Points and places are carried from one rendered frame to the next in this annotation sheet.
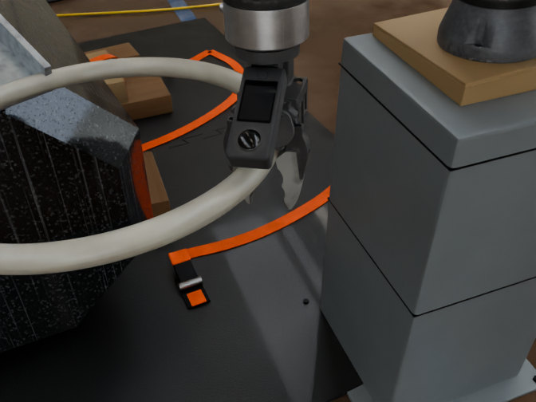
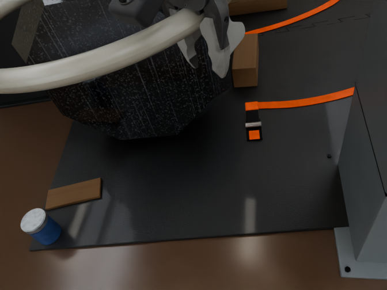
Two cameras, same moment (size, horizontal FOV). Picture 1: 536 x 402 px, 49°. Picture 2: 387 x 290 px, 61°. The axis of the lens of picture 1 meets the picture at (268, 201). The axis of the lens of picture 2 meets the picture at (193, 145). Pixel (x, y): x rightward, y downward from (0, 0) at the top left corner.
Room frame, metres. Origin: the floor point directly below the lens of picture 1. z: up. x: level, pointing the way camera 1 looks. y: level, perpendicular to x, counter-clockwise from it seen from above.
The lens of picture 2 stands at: (0.25, -0.21, 1.16)
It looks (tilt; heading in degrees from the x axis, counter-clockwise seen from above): 48 degrees down; 42
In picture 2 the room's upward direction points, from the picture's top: 17 degrees counter-clockwise
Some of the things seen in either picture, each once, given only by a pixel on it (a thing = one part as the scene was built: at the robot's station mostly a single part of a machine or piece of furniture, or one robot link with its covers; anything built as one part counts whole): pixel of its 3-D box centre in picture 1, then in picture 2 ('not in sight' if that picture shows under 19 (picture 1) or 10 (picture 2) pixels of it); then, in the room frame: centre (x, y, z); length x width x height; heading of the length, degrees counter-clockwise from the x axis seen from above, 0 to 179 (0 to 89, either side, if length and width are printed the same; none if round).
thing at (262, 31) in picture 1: (263, 20); not in sight; (0.60, 0.00, 1.10); 0.10 x 0.09 x 0.05; 75
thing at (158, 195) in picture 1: (144, 191); (246, 59); (1.59, 0.43, 0.07); 0.30 x 0.12 x 0.12; 20
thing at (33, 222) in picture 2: not in sight; (41, 226); (0.39, 0.81, 0.08); 0.10 x 0.10 x 0.13
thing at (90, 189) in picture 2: not in sight; (74, 193); (0.58, 0.84, 0.02); 0.25 x 0.10 x 0.01; 127
